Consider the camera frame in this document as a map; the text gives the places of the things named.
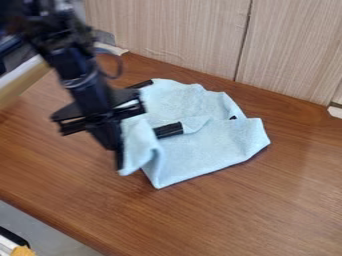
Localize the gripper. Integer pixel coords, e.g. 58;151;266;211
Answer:
49;87;149;172

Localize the light blue cloth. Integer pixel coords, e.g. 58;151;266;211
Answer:
116;78;273;190

